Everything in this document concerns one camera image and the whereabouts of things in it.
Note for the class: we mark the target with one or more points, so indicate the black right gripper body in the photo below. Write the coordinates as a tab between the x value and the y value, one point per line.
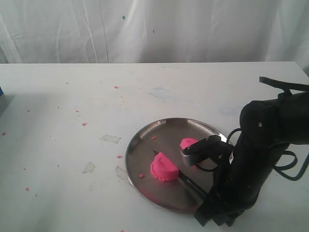
237	185

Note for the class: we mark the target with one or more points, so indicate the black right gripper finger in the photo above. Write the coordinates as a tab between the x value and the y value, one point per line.
227	219
206	211

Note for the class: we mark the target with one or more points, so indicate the black knife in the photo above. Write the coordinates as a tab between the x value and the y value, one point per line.
190	183

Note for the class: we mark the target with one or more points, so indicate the small pink clay piece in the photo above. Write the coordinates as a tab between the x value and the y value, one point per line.
187	142

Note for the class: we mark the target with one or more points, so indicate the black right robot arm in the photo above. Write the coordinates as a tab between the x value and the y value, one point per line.
267	129

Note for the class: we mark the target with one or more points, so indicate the round steel plate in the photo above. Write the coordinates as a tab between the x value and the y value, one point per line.
165	136

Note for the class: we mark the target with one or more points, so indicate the white backdrop curtain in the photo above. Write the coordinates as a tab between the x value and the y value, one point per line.
132	31

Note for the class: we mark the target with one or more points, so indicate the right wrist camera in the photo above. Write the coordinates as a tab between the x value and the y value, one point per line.
211	147

